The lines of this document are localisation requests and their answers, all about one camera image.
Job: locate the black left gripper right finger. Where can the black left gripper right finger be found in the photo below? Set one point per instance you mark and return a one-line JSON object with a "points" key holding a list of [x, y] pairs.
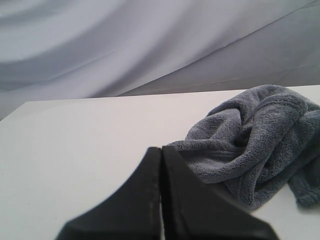
{"points": [[192, 211]]}

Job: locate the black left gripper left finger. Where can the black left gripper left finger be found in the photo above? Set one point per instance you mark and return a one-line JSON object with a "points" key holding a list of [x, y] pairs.
{"points": [[130, 213]]}

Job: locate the grey fleece towel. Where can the grey fleece towel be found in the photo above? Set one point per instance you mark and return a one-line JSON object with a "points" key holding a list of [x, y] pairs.
{"points": [[255, 143]]}

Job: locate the grey backdrop curtain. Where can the grey backdrop curtain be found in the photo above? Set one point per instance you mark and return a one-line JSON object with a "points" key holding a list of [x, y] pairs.
{"points": [[78, 49]]}

